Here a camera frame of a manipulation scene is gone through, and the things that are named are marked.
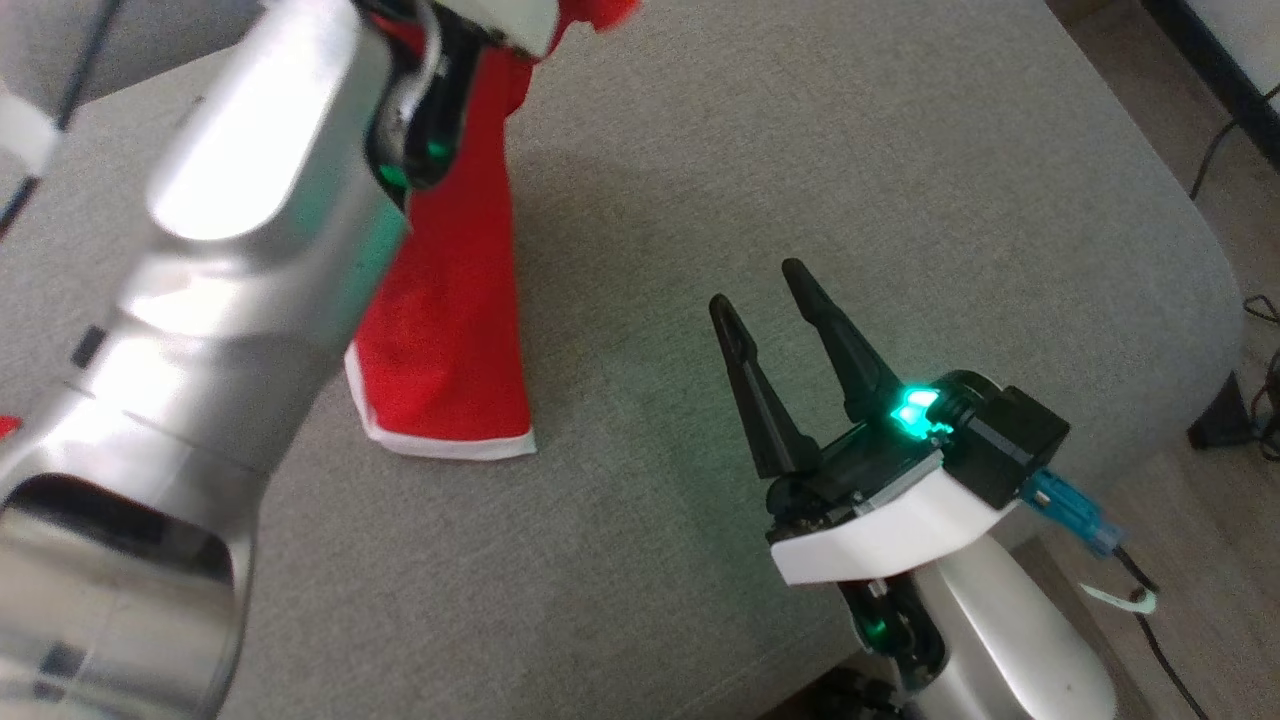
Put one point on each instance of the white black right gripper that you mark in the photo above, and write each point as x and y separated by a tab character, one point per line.
890	525

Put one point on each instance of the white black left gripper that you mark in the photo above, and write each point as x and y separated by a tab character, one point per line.
520	22

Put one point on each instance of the red shorts with white trim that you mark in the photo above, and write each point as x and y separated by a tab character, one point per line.
450	330

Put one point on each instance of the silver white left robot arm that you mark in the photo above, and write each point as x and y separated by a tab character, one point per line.
220	300

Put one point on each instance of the black sofa leg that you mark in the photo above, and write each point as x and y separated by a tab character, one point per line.
1222	415

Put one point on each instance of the black furniture base strip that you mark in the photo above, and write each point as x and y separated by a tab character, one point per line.
1220	62

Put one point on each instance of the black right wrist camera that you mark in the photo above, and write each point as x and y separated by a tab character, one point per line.
1005	440

